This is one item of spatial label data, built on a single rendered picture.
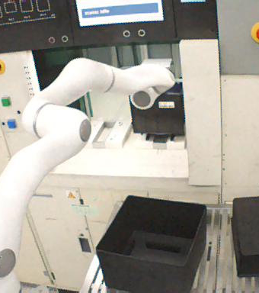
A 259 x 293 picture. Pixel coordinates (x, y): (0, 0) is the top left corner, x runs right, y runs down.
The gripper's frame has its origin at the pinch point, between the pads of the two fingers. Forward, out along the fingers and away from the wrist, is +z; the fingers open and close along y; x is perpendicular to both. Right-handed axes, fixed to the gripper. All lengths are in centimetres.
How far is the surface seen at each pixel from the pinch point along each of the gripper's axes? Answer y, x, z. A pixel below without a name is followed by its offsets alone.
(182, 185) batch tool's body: 11.9, -37.0, -29.9
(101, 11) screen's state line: -10.2, 31.5, -30.1
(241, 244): 35, -34, -64
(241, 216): 35, -34, -51
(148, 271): 9, -32, -79
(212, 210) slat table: 24, -44, -35
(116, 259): -1, -29, -78
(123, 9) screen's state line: -2.7, 31.4, -30.1
